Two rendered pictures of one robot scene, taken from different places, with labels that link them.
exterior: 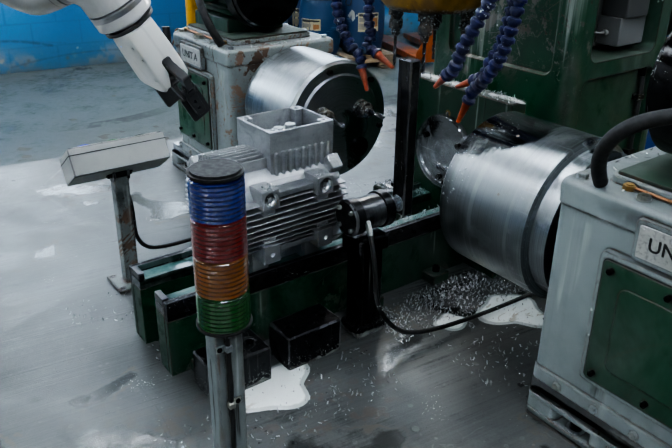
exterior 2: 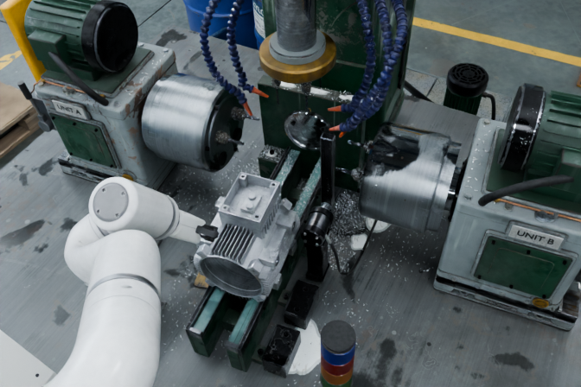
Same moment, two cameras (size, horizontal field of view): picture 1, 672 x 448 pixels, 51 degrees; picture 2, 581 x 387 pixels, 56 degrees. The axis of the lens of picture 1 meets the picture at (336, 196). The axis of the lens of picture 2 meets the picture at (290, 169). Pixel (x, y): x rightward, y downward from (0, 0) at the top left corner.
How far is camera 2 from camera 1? 0.80 m
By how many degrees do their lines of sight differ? 33
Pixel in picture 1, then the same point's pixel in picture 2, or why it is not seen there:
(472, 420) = (415, 310)
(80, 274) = not seen: hidden behind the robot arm
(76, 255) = not seen: hidden behind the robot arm
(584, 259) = (472, 232)
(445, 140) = (310, 125)
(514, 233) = (420, 218)
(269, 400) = (312, 358)
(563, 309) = (457, 250)
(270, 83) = (169, 126)
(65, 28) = not seen: outside the picture
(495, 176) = (399, 189)
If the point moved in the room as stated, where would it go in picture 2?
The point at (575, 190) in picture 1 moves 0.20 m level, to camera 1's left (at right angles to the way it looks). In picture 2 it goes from (468, 207) to (393, 251)
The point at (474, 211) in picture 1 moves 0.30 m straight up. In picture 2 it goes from (388, 209) to (402, 115)
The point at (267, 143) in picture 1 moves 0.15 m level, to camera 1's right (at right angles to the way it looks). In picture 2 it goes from (257, 225) to (315, 196)
